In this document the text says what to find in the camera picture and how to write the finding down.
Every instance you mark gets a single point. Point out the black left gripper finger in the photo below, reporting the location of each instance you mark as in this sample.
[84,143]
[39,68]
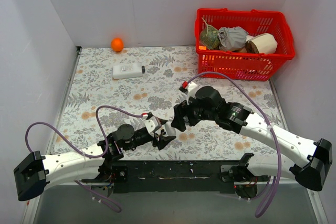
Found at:
[165,139]
[155,143]

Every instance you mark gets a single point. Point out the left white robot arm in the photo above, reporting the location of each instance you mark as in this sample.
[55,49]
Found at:
[37,173]

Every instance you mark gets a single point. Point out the white earbud charging case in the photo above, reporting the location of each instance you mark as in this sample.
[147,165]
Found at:
[169,130]

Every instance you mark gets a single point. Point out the red plastic basket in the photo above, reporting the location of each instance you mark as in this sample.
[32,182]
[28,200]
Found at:
[244,66]

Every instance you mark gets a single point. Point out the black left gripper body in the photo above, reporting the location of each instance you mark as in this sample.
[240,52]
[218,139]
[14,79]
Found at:
[156,138]

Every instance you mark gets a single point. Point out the orange fruit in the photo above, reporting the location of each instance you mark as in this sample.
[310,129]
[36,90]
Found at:
[117,45]

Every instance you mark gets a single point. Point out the white plastic bottle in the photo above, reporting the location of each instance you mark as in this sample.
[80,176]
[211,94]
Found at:
[127,71]

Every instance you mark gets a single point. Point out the green melon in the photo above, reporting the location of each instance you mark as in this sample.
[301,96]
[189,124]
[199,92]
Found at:
[209,36]

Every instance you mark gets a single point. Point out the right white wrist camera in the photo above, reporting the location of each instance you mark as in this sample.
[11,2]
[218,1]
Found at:
[189,89]

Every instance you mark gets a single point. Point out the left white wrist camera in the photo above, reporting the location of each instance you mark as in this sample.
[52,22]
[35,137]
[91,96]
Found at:
[152,123]

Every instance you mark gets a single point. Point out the floral patterned table mat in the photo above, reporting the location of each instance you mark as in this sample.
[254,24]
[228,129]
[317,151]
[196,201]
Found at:
[99,104]

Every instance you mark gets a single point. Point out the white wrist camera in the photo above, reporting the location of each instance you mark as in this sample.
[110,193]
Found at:
[189,89]
[152,123]

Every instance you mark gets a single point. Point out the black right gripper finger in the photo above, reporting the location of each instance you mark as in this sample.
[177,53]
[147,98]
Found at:
[195,115]
[180,113]

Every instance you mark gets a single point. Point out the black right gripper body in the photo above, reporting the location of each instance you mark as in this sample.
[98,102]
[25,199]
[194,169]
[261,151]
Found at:
[186,115]

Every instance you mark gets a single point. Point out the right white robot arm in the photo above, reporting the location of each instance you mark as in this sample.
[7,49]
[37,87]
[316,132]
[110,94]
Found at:
[303,160]

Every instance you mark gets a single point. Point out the grey crumpled cloth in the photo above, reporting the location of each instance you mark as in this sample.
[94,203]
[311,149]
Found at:
[232,39]

